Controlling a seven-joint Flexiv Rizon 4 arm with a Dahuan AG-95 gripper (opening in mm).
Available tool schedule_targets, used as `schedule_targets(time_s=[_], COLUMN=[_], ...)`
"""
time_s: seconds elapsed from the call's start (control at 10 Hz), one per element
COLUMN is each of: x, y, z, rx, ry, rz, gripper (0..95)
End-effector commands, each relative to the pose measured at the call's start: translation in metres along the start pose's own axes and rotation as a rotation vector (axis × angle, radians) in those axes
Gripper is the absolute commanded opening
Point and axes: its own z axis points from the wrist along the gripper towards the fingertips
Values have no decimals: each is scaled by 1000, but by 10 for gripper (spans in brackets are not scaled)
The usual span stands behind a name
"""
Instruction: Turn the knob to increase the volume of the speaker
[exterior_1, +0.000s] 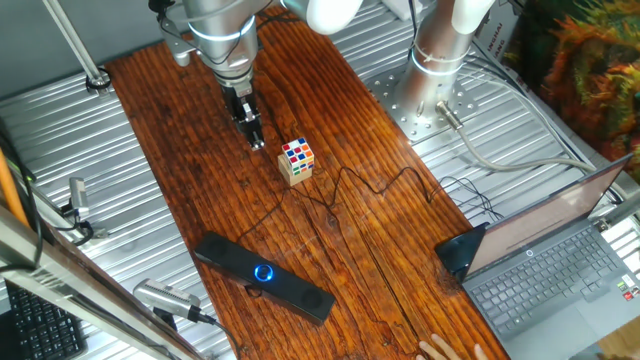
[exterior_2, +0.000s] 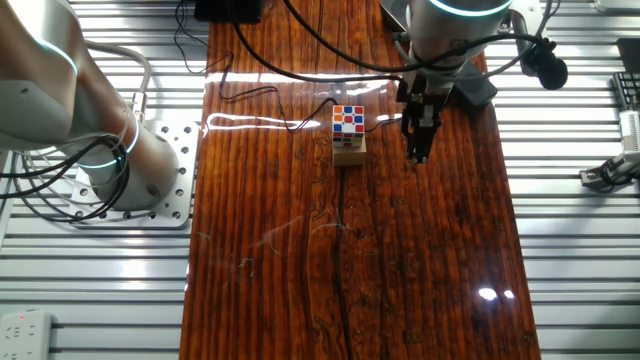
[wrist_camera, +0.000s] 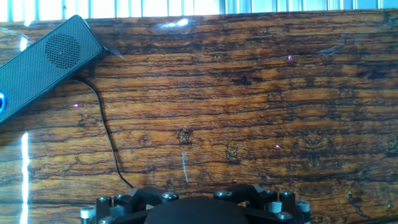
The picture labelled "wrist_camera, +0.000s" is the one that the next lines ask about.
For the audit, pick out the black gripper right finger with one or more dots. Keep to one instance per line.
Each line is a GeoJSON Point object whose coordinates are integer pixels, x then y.
{"type": "Point", "coordinates": [255, 194]}

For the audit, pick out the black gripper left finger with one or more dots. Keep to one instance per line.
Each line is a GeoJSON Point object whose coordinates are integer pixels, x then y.
{"type": "Point", "coordinates": [130, 202]}

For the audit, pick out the blue ringed speaker knob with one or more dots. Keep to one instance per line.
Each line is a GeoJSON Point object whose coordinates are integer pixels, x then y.
{"type": "Point", "coordinates": [2, 102]}

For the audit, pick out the black speaker bar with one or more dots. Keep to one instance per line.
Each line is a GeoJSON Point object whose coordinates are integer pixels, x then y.
{"type": "Point", "coordinates": [37, 68]}

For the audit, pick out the wood grain table board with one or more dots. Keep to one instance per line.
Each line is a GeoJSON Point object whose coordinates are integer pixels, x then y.
{"type": "Point", "coordinates": [233, 109]}

